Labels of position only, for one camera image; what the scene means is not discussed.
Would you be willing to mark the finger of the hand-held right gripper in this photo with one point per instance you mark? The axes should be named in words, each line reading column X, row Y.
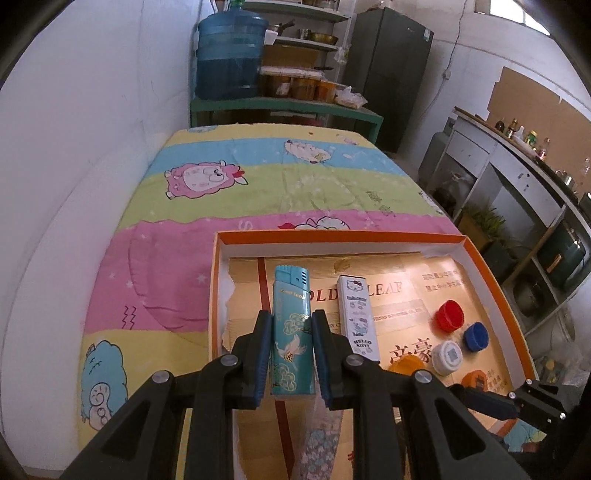
column 485, row 401

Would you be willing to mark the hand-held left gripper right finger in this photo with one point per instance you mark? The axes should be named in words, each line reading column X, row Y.
column 321, row 355

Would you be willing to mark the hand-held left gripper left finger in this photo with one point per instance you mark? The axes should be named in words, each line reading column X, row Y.
column 263, row 355

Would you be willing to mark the teal crane-print lighter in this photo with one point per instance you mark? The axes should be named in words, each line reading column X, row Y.
column 288, row 323

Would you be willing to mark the white cartoon lighter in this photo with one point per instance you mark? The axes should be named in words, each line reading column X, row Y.
column 358, row 314

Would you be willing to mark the white bottle cap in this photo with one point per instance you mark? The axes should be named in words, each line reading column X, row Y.
column 448, row 357

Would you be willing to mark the blue bottle cap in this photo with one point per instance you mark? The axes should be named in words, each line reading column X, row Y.
column 475, row 335

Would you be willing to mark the plain orange bottle cap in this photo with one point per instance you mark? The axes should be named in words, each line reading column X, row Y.
column 406, row 366

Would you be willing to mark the red bottle cap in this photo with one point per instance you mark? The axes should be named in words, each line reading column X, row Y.
column 450, row 315

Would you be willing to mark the orange-rimmed cardboard box tray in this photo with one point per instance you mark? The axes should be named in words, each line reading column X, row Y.
column 397, row 286

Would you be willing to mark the orange bottle cap dark print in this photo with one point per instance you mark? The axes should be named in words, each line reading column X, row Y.
column 478, row 381

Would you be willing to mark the floral patterned lighter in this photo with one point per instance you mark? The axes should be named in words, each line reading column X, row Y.
column 318, row 443

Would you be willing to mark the metal pot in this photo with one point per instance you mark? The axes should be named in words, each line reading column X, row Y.
column 528, row 295

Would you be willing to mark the dark green rice cooker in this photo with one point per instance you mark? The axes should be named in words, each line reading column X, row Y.
column 561, row 249

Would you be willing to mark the green leafy vegetables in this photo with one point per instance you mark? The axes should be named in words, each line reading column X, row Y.
column 485, row 221

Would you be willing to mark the white kitchen counter cabinet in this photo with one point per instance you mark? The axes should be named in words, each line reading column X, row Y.
column 521, row 175

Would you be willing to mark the grey gas cylinder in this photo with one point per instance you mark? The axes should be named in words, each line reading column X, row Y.
column 436, row 152

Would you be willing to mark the green low table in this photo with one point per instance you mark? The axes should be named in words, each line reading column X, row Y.
column 286, row 108

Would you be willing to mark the red condiment bottle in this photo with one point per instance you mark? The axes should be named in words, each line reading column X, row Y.
column 545, row 148

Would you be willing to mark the plastic bag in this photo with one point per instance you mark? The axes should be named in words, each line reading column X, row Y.
column 350, row 98

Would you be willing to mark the orange food jar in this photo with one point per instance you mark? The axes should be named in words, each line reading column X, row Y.
column 302, row 88
column 275, row 87
column 325, row 91

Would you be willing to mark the dark refrigerator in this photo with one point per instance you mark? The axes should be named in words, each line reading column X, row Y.
column 392, row 69

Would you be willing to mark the cardboard box on shelf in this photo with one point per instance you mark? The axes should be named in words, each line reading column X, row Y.
column 291, row 55

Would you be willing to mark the blue water jug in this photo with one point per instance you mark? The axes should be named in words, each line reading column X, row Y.
column 228, row 55

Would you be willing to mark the brass bowl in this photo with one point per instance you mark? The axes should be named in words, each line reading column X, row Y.
column 323, row 37

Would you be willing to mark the window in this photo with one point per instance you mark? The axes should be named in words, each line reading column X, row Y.
column 535, row 18

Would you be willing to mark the cardboard sheet on wall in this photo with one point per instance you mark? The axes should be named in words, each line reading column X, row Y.
column 531, row 97

